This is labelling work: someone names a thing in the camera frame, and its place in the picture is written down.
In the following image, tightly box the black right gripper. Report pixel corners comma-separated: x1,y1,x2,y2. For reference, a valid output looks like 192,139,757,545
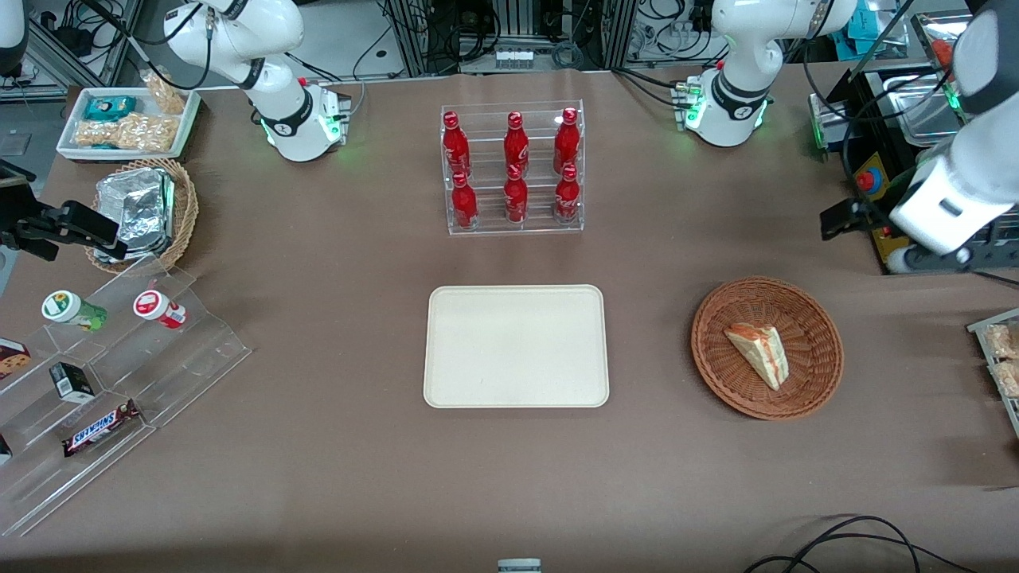
0,200,121,262

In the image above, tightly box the round brown wicker basket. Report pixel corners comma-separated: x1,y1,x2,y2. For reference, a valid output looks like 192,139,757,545
691,275,845,420

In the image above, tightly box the green lidded drink cup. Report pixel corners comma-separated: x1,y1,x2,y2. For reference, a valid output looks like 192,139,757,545
41,290,108,333

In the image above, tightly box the small clear bag of nuts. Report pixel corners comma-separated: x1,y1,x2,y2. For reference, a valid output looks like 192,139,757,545
142,68,189,115

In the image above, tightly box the grey wire snack rack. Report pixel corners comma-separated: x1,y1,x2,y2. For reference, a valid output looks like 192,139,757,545
967,309,1019,439

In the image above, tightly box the black food warmer case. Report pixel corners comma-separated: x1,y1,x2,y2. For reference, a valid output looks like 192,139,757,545
808,12,1019,275

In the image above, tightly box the clear acrylic bottle rack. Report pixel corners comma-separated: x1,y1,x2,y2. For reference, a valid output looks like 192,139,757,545
440,100,585,236

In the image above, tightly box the aluminium frame rack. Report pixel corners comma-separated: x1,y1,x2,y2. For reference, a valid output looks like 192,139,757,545
385,0,639,77

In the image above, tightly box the teal snack packet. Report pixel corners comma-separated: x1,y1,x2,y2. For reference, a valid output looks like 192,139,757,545
84,95,138,122

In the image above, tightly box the small black carton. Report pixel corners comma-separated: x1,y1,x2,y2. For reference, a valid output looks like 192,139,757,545
49,362,96,403

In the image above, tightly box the steel side drawer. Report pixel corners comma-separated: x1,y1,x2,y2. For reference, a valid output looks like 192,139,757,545
808,93,853,162

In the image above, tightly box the light wicker basket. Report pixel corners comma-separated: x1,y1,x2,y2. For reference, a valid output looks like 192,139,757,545
86,158,200,276

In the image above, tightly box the black floor cable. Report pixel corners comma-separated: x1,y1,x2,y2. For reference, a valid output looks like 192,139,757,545
744,516,980,573

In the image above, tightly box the triangular sandwich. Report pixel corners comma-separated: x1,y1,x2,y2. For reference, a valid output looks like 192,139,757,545
723,322,790,392

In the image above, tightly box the black power adapter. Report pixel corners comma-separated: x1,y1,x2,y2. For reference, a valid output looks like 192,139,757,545
48,27,93,55

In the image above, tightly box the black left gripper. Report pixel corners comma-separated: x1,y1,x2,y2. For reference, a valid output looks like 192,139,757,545
820,198,974,276

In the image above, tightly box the snickers chocolate bar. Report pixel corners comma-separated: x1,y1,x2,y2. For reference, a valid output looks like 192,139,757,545
62,400,143,458

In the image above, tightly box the large clear bag of nuts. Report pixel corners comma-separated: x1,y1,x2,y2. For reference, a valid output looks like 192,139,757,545
73,113,181,153

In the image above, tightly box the cream rectangular tray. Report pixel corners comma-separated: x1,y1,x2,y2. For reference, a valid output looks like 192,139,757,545
424,285,610,409

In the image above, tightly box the white plastic bin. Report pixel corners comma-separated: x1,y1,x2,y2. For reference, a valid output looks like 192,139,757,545
56,86,202,162

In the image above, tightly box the steel warmer pan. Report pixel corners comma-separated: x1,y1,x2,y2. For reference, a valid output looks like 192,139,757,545
882,73,966,149

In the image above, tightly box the aluminium foil food container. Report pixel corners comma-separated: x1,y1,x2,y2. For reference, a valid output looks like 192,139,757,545
92,167,177,265

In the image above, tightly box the red lidded drink cup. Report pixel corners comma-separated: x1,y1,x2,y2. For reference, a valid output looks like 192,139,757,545
133,290,188,329

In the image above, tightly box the red cola bottle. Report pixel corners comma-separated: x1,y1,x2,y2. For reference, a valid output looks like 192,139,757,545
443,111,470,177
554,107,580,170
504,165,529,224
555,164,580,224
451,172,478,232
504,112,529,170

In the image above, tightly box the yellow control panel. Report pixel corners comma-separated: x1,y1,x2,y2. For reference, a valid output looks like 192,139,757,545
852,151,915,271

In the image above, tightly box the teal paper box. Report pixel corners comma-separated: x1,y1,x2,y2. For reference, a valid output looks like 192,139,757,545
845,6,900,58

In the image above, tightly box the clear acrylic stepped shelf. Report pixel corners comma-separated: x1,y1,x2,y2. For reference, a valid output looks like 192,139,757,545
0,265,252,538

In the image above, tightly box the brown cookie box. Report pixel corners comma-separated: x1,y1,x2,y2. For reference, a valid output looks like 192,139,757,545
0,338,33,381

